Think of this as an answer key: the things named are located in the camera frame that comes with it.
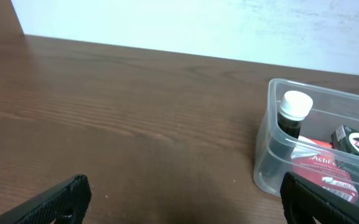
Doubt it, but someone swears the dark bottle white cap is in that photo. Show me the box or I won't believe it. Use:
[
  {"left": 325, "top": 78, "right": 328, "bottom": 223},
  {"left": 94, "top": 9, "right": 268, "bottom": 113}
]
[{"left": 261, "top": 90, "right": 313, "bottom": 179}]

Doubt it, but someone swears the clear plastic container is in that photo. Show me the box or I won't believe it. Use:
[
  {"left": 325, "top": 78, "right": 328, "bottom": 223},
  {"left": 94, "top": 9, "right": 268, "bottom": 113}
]
[{"left": 253, "top": 78, "right": 359, "bottom": 206}]

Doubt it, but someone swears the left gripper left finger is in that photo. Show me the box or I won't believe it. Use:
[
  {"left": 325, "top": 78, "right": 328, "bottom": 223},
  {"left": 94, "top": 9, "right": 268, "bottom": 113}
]
[{"left": 0, "top": 174, "right": 92, "bottom": 224}]

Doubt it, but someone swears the red Panadol box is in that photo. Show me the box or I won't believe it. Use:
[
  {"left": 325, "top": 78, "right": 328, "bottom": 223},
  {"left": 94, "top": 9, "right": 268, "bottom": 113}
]
[{"left": 290, "top": 143, "right": 358, "bottom": 203}]

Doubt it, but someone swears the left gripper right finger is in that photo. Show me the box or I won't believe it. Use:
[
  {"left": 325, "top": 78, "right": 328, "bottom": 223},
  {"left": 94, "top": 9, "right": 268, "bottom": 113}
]
[{"left": 280, "top": 172, "right": 359, "bottom": 224}]

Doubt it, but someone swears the green Zam-Buk box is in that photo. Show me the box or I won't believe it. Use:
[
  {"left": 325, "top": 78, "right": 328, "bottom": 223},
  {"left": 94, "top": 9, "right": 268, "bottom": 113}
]
[{"left": 331, "top": 125, "right": 359, "bottom": 156}]

